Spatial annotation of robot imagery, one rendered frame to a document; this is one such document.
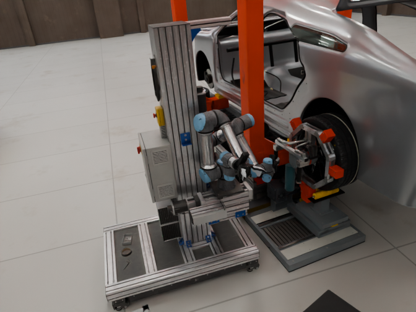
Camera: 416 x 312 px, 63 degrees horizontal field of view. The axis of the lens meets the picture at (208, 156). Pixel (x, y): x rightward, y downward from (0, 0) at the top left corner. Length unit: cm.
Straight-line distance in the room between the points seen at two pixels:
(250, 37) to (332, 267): 207
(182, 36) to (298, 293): 213
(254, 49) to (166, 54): 93
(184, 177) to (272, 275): 114
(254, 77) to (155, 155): 114
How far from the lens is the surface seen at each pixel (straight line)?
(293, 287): 303
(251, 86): 307
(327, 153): 281
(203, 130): 233
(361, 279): 320
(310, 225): 338
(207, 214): 255
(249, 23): 296
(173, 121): 248
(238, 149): 232
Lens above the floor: 226
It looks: 27 degrees down
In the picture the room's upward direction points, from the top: 5 degrees counter-clockwise
